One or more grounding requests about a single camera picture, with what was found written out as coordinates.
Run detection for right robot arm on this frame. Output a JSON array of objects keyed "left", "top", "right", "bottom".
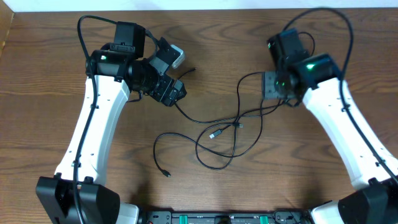
[{"left": 262, "top": 29, "right": 397, "bottom": 223}]

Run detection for black USB cable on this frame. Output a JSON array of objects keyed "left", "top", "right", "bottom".
[
  {"left": 174, "top": 67, "right": 284, "bottom": 140},
  {"left": 152, "top": 72, "right": 265, "bottom": 179}
]

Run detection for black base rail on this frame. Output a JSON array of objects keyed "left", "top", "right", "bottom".
[{"left": 118, "top": 202, "right": 315, "bottom": 224}]

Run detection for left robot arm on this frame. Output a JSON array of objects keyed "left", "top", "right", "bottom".
[{"left": 35, "top": 21, "right": 187, "bottom": 223}]

